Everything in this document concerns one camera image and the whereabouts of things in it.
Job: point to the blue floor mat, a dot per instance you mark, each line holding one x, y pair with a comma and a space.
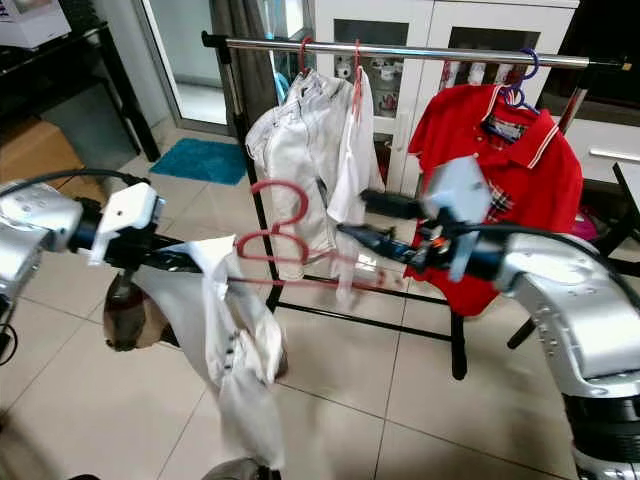
198, 160

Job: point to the pink round object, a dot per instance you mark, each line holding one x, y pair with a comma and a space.
590, 222

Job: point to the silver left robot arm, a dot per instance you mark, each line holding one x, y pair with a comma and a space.
35, 230

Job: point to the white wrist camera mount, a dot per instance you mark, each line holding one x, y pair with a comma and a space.
130, 212
455, 190

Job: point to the blue clothes hanger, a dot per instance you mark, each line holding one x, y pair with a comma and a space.
533, 62

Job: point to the white glass door cabinet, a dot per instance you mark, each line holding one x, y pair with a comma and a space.
410, 15

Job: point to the red polo shirt striped collar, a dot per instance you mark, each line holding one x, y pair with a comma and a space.
545, 180

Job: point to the white jacket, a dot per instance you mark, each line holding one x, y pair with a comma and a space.
295, 150

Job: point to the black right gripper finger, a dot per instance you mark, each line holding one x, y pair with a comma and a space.
395, 205
380, 245

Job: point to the grey curtain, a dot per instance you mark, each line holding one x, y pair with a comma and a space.
240, 90

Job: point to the thin white shirt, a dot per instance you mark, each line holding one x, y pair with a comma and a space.
355, 160

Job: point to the white drawer cabinet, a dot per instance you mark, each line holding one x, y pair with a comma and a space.
610, 140

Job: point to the red clothes hanger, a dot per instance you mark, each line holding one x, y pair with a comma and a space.
357, 60
305, 52
303, 200

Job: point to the white device box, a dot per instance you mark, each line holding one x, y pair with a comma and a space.
40, 30

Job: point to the black shelf table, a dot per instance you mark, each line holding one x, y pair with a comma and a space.
135, 100

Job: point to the large cardboard box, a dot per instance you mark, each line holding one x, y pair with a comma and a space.
35, 150

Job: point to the white shirt plaid lining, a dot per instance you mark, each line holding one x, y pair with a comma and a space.
220, 330

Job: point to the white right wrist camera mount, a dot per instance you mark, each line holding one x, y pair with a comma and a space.
455, 190

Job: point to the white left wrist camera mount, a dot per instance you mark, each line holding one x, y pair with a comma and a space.
130, 212

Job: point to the glass door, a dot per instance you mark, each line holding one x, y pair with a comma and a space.
175, 50

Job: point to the metal clothes rack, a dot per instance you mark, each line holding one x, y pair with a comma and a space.
410, 50

